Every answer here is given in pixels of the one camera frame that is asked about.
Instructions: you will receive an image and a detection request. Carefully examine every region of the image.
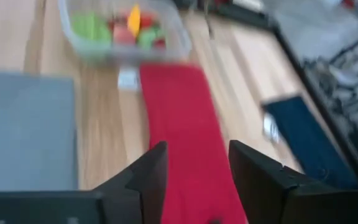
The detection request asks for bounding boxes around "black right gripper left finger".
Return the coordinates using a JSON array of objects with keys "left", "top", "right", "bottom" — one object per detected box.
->
[{"left": 93, "top": 141, "right": 170, "bottom": 224}]

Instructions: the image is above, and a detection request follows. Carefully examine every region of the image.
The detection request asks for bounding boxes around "green bell pepper toy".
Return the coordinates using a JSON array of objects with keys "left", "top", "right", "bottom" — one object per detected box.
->
[{"left": 70, "top": 11, "right": 113, "bottom": 46}]

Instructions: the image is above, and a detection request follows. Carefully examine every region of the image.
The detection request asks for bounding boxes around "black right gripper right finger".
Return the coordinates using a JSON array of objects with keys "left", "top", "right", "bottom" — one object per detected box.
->
[{"left": 228, "top": 139, "right": 298, "bottom": 224}]

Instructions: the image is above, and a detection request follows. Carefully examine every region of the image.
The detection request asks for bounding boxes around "black metal table frame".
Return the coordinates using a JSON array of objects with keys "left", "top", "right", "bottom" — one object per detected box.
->
[{"left": 194, "top": 0, "right": 358, "bottom": 190}]

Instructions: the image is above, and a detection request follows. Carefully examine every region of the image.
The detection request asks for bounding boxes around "navy blue cloth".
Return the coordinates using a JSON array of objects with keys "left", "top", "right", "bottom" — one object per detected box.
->
[{"left": 261, "top": 95, "right": 358, "bottom": 190}]

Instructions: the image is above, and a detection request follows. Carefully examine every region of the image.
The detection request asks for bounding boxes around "clear plastic container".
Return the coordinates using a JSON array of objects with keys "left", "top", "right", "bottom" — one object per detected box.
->
[{"left": 57, "top": 0, "right": 193, "bottom": 62}]

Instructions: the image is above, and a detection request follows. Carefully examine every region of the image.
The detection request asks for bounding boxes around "yellow banana toy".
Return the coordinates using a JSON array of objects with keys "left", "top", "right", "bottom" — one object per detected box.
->
[{"left": 126, "top": 3, "right": 142, "bottom": 37}]

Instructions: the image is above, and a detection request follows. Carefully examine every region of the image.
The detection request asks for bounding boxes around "white fabric tag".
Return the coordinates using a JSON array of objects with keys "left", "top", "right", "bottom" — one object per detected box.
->
[
  {"left": 262, "top": 112, "right": 282, "bottom": 144},
  {"left": 117, "top": 67, "right": 141, "bottom": 92}
]

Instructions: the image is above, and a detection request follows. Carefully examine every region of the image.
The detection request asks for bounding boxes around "pink meat chunk toy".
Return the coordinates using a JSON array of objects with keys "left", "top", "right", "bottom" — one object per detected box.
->
[{"left": 112, "top": 25, "right": 137, "bottom": 47}]

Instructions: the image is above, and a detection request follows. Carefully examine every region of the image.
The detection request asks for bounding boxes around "plain red strawberry toy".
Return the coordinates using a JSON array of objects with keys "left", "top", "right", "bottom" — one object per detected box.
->
[{"left": 139, "top": 12, "right": 155, "bottom": 30}]

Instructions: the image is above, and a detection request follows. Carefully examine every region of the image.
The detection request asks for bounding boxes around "green lettuce toy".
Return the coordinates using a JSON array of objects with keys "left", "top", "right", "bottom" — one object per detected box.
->
[{"left": 136, "top": 27, "right": 158, "bottom": 51}]

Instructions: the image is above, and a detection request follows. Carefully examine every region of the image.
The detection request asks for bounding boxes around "grey cloth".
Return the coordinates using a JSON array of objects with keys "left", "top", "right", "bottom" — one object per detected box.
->
[{"left": 0, "top": 70, "right": 79, "bottom": 191}]

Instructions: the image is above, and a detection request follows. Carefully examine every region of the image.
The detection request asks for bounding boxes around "red cloth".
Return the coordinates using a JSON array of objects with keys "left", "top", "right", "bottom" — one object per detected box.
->
[{"left": 139, "top": 63, "right": 249, "bottom": 224}]

